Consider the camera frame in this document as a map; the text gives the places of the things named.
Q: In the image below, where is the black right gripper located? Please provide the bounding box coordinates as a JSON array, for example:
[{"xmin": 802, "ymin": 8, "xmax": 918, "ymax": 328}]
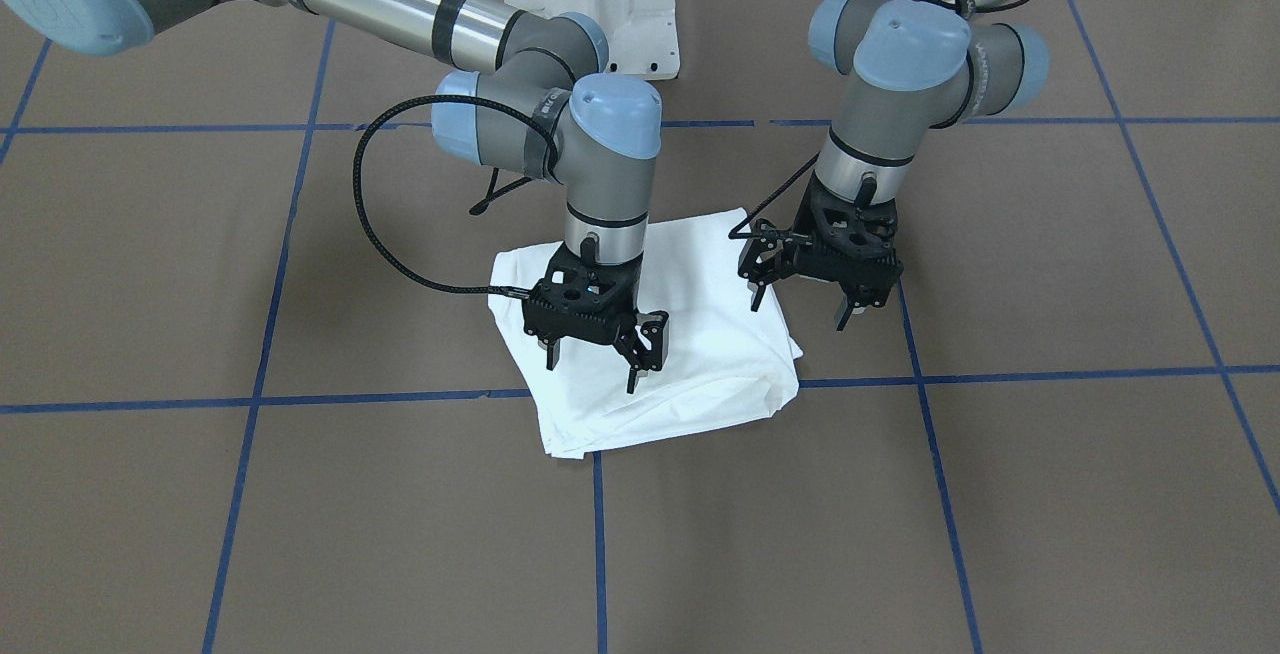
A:
[{"xmin": 522, "ymin": 244, "xmax": 669, "ymax": 395}]

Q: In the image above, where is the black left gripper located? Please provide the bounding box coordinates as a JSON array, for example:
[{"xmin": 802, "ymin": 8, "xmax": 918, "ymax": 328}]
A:
[{"xmin": 748, "ymin": 175, "xmax": 904, "ymax": 331}]

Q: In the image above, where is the white long-sleeve printed t-shirt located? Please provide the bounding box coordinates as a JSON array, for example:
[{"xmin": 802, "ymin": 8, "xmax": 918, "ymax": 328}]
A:
[{"xmin": 488, "ymin": 209, "xmax": 801, "ymax": 459}]

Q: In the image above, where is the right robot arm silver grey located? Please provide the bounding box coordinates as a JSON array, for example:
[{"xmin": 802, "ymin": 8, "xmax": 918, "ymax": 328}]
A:
[{"xmin": 3, "ymin": 0, "xmax": 669, "ymax": 390}]

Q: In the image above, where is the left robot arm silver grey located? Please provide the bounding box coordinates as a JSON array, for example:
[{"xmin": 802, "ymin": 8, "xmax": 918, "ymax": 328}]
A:
[{"xmin": 733, "ymin": 0, "xmax": 1050, "ymax": 329}]

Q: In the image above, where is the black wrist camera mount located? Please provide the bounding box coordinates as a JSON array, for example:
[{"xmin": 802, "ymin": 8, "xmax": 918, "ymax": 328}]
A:
[{"xmin": 739, "ymin": 218, "xmax": 803, "ymax": 285}]

